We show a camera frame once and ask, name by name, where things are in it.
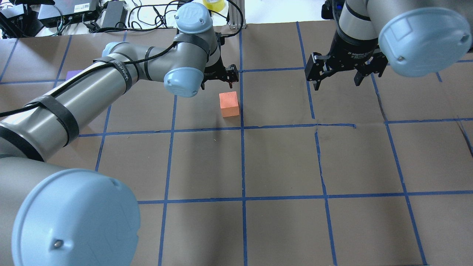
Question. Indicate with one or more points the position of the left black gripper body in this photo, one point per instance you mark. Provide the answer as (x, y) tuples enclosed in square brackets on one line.
[(215, 69)]

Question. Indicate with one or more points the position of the black power adapter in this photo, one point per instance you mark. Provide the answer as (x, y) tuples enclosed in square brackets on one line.
[(115, 14)]

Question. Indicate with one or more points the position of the purple foam cube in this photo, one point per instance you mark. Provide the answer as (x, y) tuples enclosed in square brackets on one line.
[(72, 74)]

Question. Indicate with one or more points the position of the aluminium frame post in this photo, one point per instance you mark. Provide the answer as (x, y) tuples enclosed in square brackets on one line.
[(236, 14)]

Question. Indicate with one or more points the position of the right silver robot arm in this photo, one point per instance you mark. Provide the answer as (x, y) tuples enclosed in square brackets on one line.
[(414, 37)]

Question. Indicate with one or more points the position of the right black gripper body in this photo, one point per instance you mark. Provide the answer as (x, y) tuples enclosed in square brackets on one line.
[(350, 50)]

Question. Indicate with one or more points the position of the orange foam cube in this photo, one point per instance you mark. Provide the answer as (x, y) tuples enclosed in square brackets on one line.
[(229, 105)]

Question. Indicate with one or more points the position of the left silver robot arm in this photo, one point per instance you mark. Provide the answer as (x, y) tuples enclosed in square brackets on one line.
[(53, 214)]

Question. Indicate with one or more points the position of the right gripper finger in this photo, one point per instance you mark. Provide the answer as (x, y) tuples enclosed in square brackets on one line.
[(319, 67), (376, 65)]

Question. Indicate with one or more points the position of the yellow tape roll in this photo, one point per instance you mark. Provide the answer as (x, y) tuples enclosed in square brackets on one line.
[(214, 5)]

